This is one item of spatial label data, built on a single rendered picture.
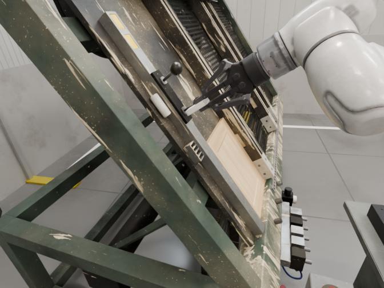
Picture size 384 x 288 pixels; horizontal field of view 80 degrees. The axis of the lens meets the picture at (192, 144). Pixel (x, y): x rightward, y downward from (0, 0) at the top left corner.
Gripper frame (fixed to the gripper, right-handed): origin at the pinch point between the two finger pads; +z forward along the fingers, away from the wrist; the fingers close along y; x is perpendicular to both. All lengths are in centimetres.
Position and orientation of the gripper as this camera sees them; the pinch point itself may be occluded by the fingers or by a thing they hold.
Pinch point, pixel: (197, 106)
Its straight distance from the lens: 65.1
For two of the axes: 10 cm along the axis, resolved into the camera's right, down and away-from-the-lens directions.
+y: 5.7, 7.9, 2.2
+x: 3.3, -4.7, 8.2
